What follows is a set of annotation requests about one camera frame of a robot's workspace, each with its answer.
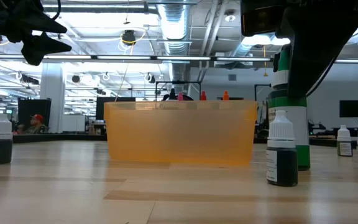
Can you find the round ceiling sensor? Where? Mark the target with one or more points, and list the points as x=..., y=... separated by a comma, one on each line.
x=229, y=17

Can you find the person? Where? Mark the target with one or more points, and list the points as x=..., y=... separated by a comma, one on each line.
x=36, y=124

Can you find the black partition panel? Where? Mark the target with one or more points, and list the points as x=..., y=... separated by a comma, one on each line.
x=34, y=112
x=117, y=99

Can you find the orange translucent plastic bin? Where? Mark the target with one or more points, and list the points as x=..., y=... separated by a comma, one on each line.
x=179, y=133

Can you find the black monitor on arm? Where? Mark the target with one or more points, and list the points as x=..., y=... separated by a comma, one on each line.
x=353, y=109

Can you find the silver ventilation duct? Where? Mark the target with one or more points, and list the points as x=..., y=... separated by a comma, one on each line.
x=174, y=25

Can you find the white pillar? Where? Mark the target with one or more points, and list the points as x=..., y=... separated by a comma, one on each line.
x=52, y=99

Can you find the red food coloring bottle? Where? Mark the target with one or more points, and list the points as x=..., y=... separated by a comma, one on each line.
x=203, y=96

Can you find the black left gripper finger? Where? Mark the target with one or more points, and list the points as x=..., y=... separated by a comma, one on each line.
x=48, y=25
x=42, y=48

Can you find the pink food coloring bottle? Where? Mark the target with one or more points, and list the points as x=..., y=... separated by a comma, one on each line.
x=180, y=97

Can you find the black metal table frame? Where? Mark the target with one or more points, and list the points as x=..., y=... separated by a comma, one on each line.
x=57, y=137

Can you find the long ceiling light bar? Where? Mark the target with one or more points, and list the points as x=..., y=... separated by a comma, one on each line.
x=135, y=57

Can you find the small green dropper bottle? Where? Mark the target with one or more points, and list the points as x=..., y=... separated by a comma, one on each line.
x=344, y=149

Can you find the green food coloring bottle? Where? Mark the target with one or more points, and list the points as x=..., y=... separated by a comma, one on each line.
x=286, y=118

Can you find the black food coloring bottle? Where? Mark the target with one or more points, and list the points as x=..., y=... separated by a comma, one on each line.
x=172, y=95

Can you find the orange food coloring bottle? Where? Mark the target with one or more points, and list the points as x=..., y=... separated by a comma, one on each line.
x=225, y=96

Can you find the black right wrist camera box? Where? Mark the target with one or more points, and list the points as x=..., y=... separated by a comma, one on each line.
x=261, y=20

